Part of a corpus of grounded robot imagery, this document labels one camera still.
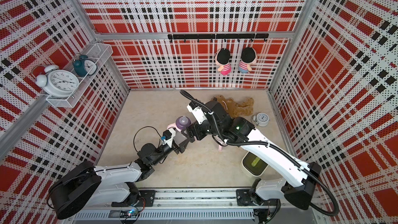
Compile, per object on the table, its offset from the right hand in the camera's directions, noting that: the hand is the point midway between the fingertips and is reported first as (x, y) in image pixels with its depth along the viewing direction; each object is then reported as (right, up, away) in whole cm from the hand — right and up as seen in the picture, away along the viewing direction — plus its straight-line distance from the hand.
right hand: (193, 127), depth 65 cm
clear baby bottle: (-7, -5, +5) cm, 10 cm away
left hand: (-3, -4, +12) cm, 13 cm away
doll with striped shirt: (+32, +39, +28) cm, 58 cm away
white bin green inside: (+30, -21, +13) cm, 39 cm away
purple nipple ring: (-4, +2, 0) cm, 5 cm away
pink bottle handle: (-9, +1, +2) cm, 9 cm away
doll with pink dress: (+16, +39, +31) cm, 52 cm away
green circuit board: (-29, -40, +4) cm, 49 cm away
